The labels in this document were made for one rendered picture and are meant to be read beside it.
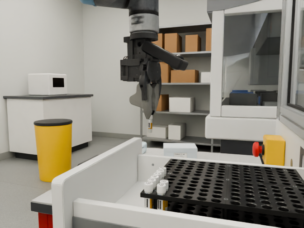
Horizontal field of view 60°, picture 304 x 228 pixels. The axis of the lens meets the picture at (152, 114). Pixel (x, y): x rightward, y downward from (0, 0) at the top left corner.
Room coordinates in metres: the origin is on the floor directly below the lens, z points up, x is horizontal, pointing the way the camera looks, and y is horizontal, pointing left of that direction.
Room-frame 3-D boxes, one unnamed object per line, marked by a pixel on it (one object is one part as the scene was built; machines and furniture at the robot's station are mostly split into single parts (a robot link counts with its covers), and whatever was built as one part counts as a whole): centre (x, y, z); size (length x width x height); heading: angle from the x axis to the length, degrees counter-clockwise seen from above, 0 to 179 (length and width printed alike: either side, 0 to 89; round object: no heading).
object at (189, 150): (1.01, -0.11, 0.79); 0.13 x 0.09 x 0.05; 88
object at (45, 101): (4.10, 1.55, 0.61); 1.15 x 0.72 x 1.22; 158
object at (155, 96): (0.70, 0.01, 1.01); 0.06 x 0.03 x 0.09; 62
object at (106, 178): (0.45, 0.07, 0.87); 0.29 x 0.02 x 0.11; 162
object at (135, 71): (0.69, 0.03, 1.11); 0.09 x 0.08 x 0.12; 62
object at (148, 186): (0.35, 0.00, 0.89); 0.01 x 0.01 x 0.05
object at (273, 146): (0.68, -0.31, 0.88); 0.07 x 0.05 x 0.07; 162
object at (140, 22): (0.68, 0.02, 1.19); 0.08 x 0.08 x 0.05
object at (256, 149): (0.69, -0.28, 0.88); 0.04 x 0.03 x 0.04; 162
